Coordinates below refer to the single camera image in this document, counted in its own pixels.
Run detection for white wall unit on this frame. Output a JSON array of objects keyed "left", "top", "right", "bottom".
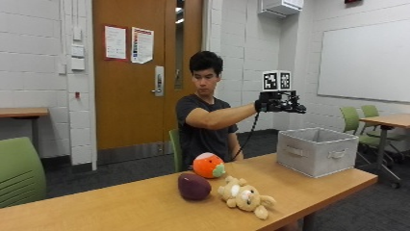
[{"left": 257, "top": 0, "right": 305, "bottom": 18}]

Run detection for white marker cube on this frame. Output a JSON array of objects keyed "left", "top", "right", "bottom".
[{"left": 261, "top": 69, "right": 293, "bottom": 92}]

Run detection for whiteboard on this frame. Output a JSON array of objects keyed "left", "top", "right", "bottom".
[{"left": 317, "top": 19, "right": 410, "bottom": 104}]

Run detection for black glove cable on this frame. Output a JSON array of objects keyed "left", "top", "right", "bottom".
[{"left": 230, "top": 111, "right": 261, "bottom": 162}]

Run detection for wooden side table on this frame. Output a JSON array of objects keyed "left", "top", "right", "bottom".
[{"left": 0, "top": 107, "right": 51, "bottom": 155}]

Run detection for green chair behind person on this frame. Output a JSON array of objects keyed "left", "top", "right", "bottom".
[{"left": 168, "top": 128, "right": 186, "bottom": 173}]

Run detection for grey fabric storage bin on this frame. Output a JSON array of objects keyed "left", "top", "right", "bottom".
[{"left": 276, "top": 127, "right": 360, "bottom": 179}]

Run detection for dark purple plush toy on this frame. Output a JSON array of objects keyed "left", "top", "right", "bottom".
[{"left": 177, "top": 172, "right": 213, "bottom": 201}]

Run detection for orange round plush toy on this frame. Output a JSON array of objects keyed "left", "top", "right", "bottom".
[{"left": 192, "top": 152, "right": 226, "bottom": 180}]

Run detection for large green chair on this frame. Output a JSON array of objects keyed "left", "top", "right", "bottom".
[{"left": 0, "top": 137, "right": 48, "bottom": 210}]

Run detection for colourful paper poster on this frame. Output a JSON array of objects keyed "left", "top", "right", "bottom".
[{"left": 129, "top": 26, "right": 155, "bottom": 64}]

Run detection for beige teddy bear plush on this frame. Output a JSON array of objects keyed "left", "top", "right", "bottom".
[{"left": 217, "top": 175, "right": 278, "bottom": 220}]

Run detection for white paper notice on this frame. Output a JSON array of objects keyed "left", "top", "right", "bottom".
[{"left": 104, "top": 25, "right": 128, "bottom": 61}]

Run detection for green chair with wheels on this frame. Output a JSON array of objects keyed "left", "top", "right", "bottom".
[
  {"left": 360, "top": 104, "right": 410, "bottom": 163},
  {"left": 338, "top": 106, "right": 395, "bottom": 167}
]

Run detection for white wall switch boxes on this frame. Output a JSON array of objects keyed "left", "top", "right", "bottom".
[{"left": 69, "top": 26, "right": 87, "bottom": 72}]

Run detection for silver door handle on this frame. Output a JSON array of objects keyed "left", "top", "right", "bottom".
[{"left": 151, "top": 65, "right": 165, "bottom": 97}]

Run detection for wooden table with metal leg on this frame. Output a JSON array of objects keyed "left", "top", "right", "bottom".
[{"left": 358, "top": 113, "right": 410, "bottom": 190}]

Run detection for wooden door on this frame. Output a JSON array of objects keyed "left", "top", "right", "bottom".
[{"left": 91, "top": 0, "right": 205, "bottom": 166}]

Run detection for the person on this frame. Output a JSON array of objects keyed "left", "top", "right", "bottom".
[{"left": 176, "top": 50, "right": 308, "bottom": 171}]

